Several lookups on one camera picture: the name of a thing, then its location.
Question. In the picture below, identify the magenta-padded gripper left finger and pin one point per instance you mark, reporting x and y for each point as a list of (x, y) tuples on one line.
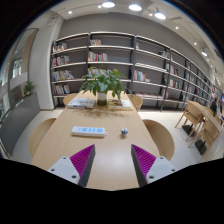
[(66, 168)]

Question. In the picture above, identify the slatted light wooden chair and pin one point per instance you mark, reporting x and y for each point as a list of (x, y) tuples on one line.
[(191, 113), (208, 131)]

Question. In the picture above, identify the round-backed wooden chair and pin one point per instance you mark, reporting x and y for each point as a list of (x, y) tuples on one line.
[(69, 98), (161, 138), (40, 135), (137, 101)]

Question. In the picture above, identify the yellow-edged book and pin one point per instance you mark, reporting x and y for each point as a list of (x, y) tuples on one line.
[(120, 104)]

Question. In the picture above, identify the round ceiling lights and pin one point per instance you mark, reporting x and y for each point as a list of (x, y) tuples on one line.
[(135, 7)]

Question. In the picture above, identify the white and blue book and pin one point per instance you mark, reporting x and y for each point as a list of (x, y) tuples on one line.
[(81, 103)]

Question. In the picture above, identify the small background potted plant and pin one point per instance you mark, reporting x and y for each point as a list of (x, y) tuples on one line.
[(28, 88)]

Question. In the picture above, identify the grey bookshelf unit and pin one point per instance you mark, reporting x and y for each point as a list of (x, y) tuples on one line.
[(150, 55)]

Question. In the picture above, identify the white power strip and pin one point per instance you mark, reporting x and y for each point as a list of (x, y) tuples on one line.
[(88, 131)]

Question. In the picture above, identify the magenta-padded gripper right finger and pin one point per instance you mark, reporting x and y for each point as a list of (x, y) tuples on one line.
[(156, 168)]

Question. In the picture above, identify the small white charger block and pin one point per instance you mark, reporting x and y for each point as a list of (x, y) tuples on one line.
[(124, 131)]

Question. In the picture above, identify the green potted plant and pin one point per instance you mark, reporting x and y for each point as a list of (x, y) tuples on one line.
[(103, 83)]

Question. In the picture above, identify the person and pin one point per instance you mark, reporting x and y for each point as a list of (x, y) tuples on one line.
[(213, 107)]

